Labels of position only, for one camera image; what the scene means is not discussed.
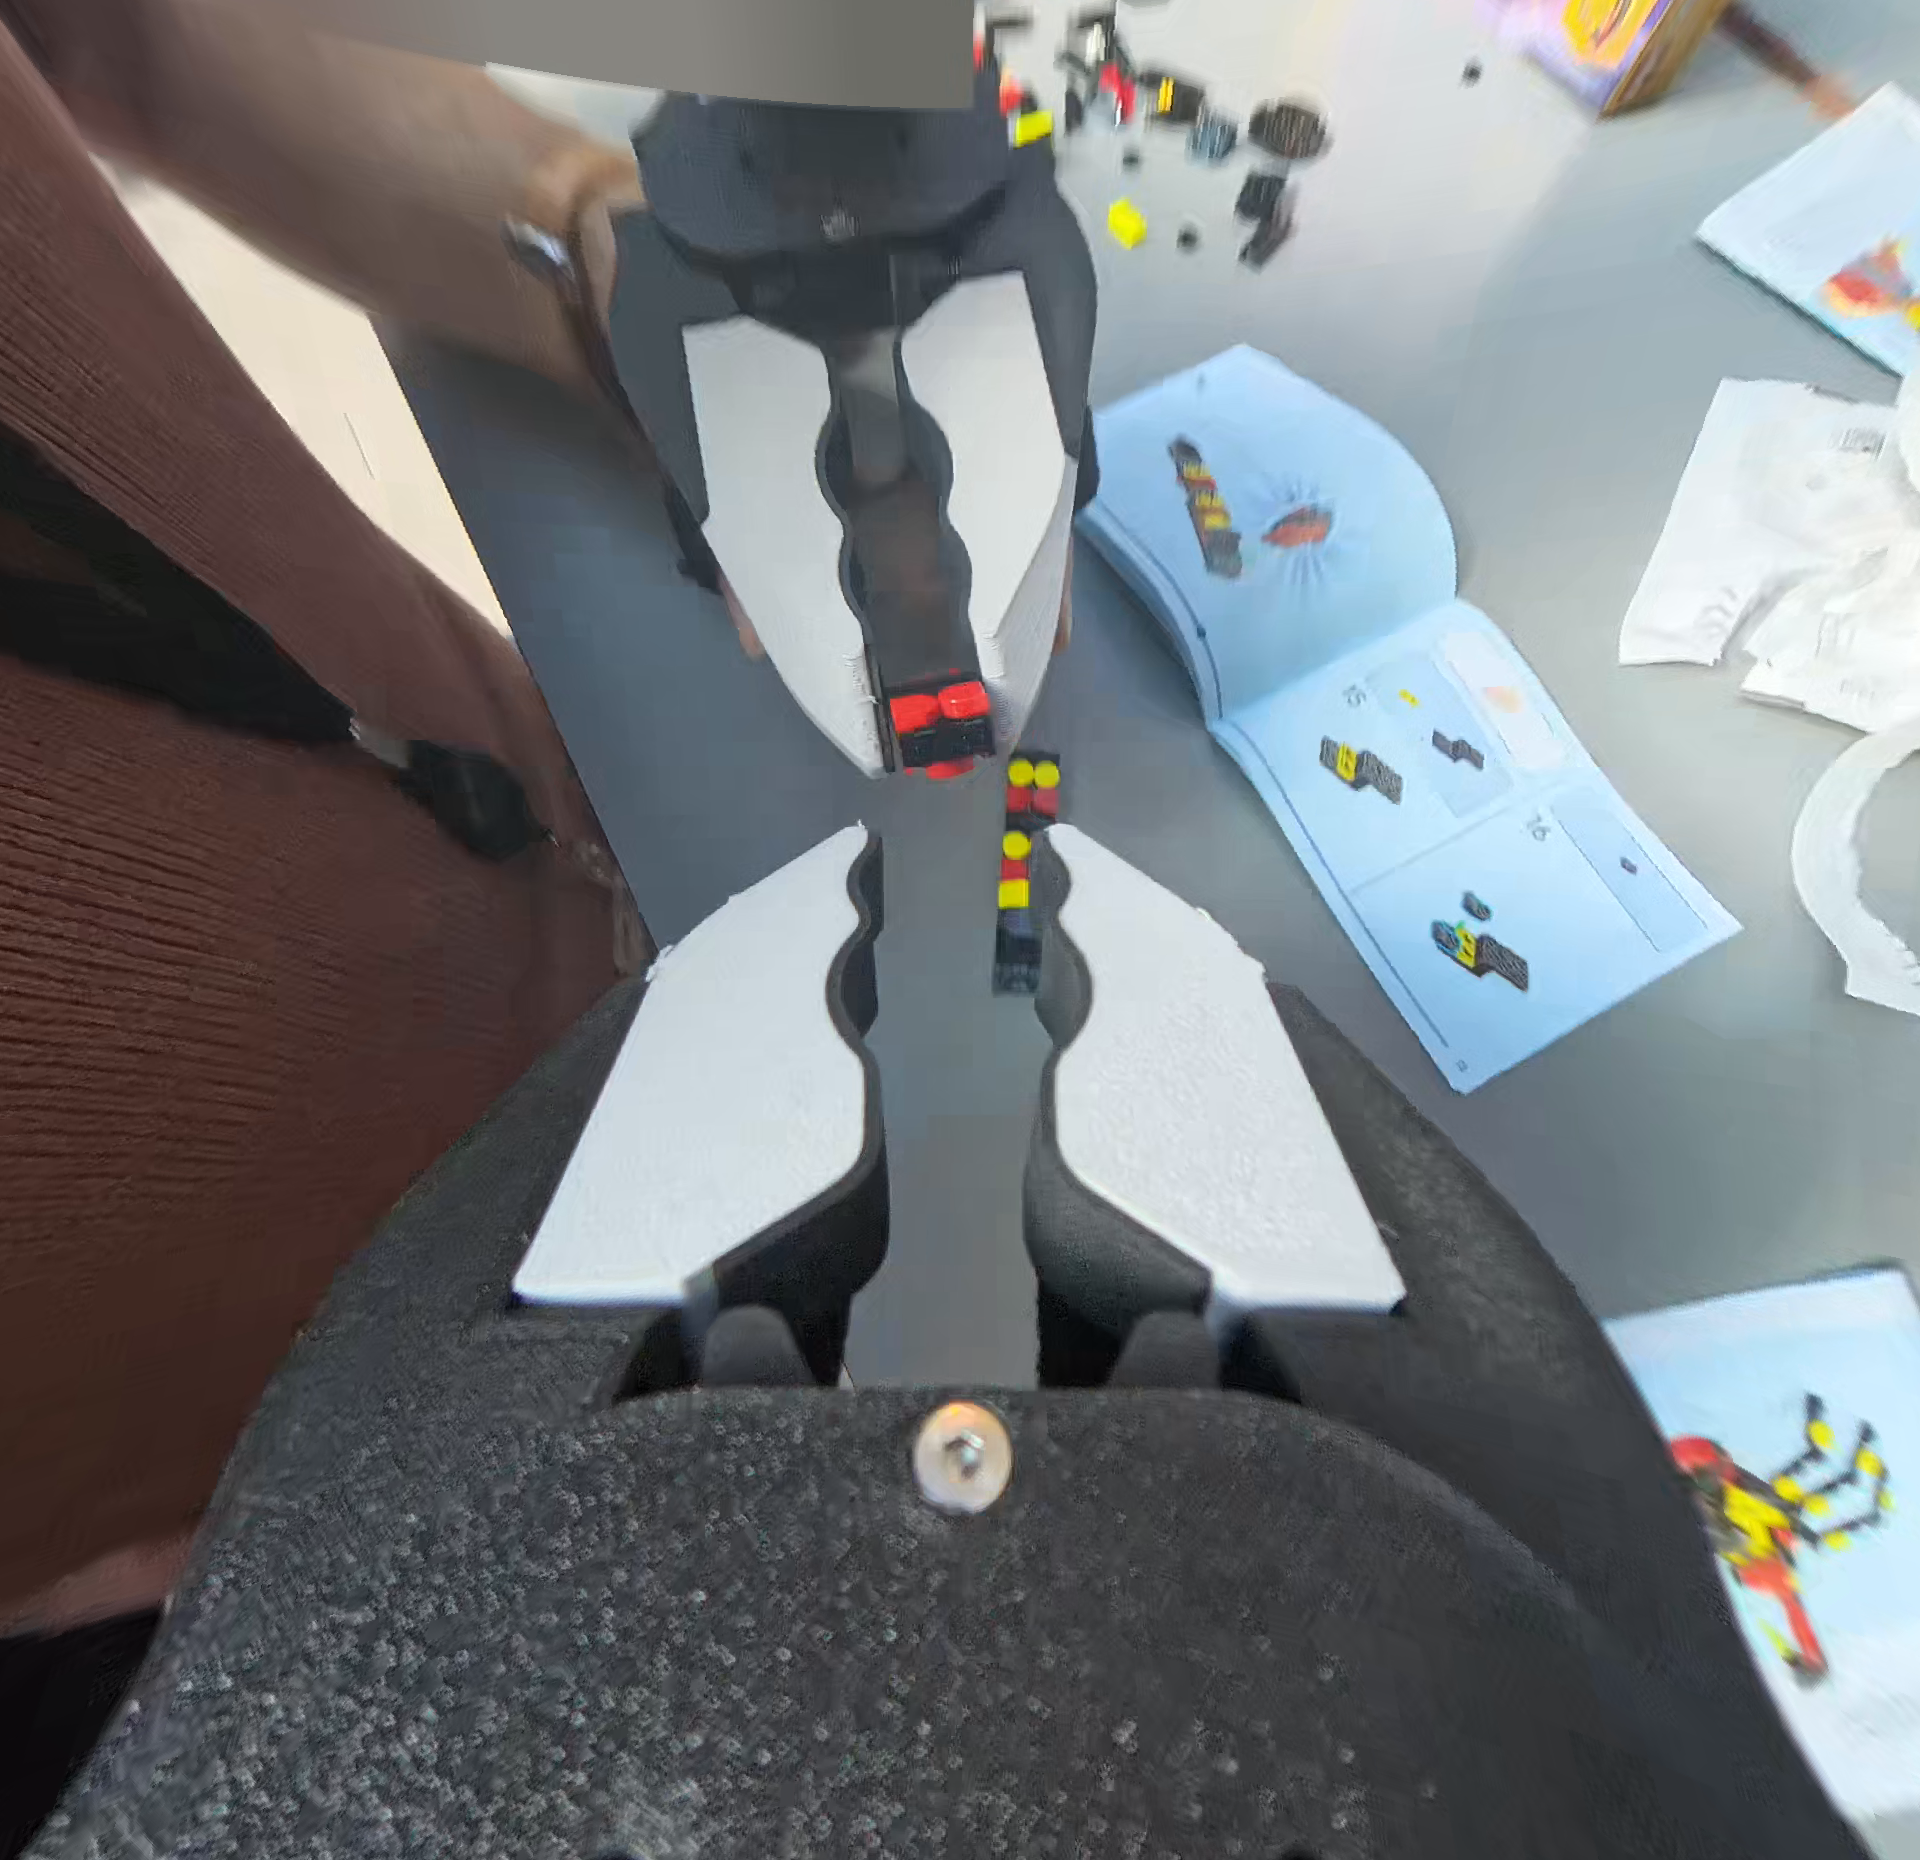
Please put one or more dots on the black badge clip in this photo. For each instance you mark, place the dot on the black badge clip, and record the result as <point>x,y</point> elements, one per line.
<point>464,798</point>

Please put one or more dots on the grey desk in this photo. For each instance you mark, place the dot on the grey desk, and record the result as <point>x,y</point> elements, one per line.
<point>1501,1139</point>

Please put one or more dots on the torn white paper bag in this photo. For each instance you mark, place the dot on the torn white paper bag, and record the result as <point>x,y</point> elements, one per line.
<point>1755,525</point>

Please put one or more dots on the curved white paper scrap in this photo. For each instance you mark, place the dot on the curved white paper scrap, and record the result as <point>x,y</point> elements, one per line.
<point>1839,869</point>

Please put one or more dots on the person's left forearm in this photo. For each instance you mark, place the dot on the person's left forearm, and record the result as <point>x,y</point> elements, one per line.
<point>299,135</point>

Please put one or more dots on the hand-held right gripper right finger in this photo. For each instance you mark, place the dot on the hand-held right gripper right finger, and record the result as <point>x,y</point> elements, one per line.
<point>1200,1125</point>

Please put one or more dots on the booklet with red spider picture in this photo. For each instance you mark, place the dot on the booklet with red spider picture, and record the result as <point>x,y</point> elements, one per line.
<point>1770,1515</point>

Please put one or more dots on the black yellow red brick strip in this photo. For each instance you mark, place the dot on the black yellow red brick strip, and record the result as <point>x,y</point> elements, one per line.
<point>1027,855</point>

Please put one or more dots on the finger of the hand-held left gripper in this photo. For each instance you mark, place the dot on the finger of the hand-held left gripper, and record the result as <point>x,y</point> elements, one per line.
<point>765,509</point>
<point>1004,449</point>

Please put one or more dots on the red black brick assembly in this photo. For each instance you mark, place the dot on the red black brick assembly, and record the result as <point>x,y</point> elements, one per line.
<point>940,719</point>

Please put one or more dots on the pile of loose toy bricks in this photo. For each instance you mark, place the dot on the pile of loose toy bricks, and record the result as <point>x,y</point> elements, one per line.
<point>1117,91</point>

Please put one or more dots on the purple toy brick box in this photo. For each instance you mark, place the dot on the purple toy brick box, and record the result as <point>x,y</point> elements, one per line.
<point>1620,1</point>

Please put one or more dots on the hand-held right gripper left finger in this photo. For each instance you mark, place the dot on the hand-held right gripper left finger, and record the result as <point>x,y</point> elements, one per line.
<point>706,1111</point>

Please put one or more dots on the open light blue instruction booklet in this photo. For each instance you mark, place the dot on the open light blue instruction booklet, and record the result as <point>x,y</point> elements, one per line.
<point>1393,719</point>

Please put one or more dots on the closed light blue booklet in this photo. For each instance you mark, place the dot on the closed light blue booklet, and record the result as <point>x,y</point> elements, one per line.
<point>1823,226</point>

